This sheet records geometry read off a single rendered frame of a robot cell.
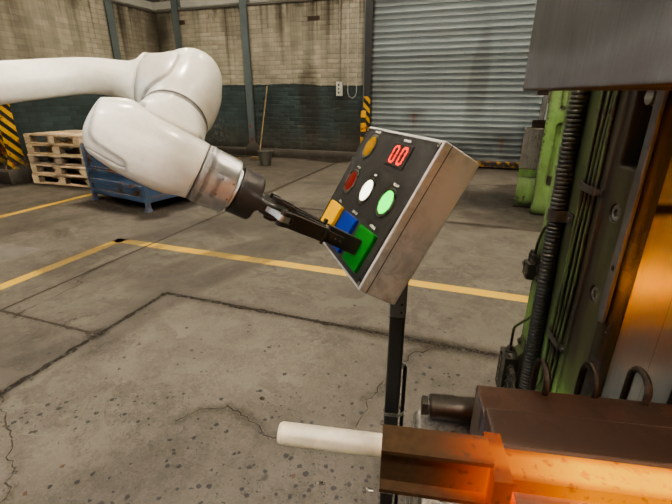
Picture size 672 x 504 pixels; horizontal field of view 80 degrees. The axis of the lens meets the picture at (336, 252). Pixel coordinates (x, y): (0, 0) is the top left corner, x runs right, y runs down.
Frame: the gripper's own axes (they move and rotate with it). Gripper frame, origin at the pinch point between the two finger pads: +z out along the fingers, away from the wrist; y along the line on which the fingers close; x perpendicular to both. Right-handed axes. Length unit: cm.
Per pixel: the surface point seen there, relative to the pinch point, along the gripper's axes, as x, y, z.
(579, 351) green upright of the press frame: 5.5, 31.9, 22.2
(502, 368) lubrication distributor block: -6.0, 15.5, 33.1
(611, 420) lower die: 2.7, 43.3, 14.3
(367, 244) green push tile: 1.7, 3.1, 3.5
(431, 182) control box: 15.8, 7.0, 5.9
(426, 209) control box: 11.8, 7.0, 7.7
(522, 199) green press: 84, -330, 331
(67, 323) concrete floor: -147, -180, -49
